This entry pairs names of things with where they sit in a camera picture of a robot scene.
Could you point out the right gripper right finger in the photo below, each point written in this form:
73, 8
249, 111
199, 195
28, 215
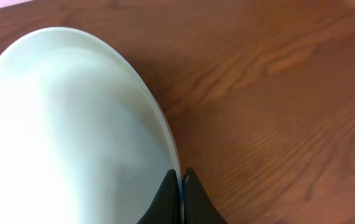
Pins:
198, 208

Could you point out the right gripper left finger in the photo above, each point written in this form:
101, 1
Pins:
165, 207

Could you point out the light blue plate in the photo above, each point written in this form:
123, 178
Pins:
82, 139

